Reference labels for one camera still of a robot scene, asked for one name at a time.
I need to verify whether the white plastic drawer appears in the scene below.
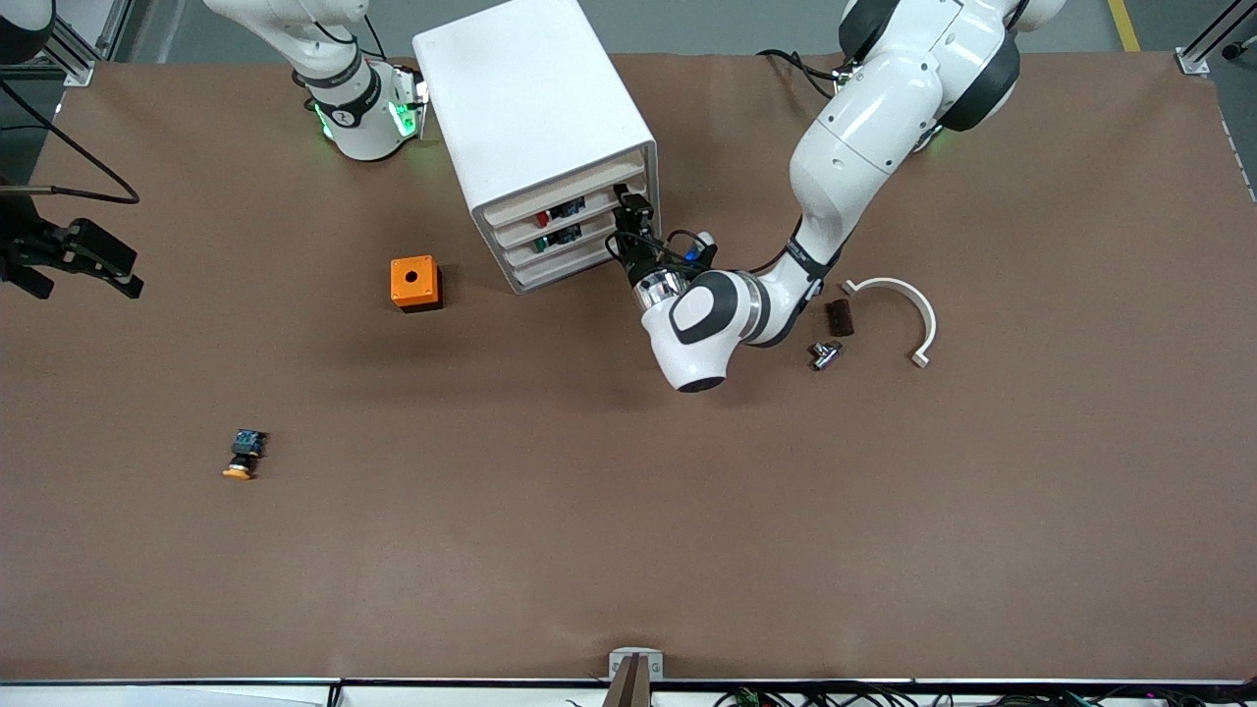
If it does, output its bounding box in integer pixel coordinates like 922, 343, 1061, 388
509, 236, 634, 294
491, 182, 629, 251
501, 211, 629, 273
481, 155, 651, 232

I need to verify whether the aluminium frame profile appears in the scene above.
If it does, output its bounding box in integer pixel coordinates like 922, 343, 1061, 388
39, 0, 134, 87
1176, 0, 1257, 78

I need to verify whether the yellow push button switch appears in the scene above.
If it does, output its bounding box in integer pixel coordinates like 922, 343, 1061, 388
222, 429, 270, 481

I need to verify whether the white table edge rail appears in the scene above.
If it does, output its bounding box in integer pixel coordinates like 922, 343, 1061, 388
0, 678, 1257, 707

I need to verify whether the white curved bracket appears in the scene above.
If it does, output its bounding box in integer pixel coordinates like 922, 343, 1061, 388
841, 277, 938, 369

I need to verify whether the black cable bundle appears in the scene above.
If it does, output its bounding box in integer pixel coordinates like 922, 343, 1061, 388
712, 682, 1257, 707

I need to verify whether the grey metal mount bracket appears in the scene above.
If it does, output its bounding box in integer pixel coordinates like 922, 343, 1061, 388
608, 648, 665, 681

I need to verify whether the black base cable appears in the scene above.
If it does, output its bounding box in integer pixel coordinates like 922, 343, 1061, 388
756, 47, 847, 101

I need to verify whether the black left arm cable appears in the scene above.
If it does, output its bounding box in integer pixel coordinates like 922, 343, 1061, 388
607, 228, 710, 288

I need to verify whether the brown table mat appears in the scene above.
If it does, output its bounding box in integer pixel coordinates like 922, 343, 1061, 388
0, 51, 1257, 683

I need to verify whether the white drawer cabinet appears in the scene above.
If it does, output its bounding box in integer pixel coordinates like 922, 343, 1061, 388
412, 0, 661, 296

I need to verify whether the orange box with hole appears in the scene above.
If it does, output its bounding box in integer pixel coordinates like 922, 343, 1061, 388
390, 255, 444, 313

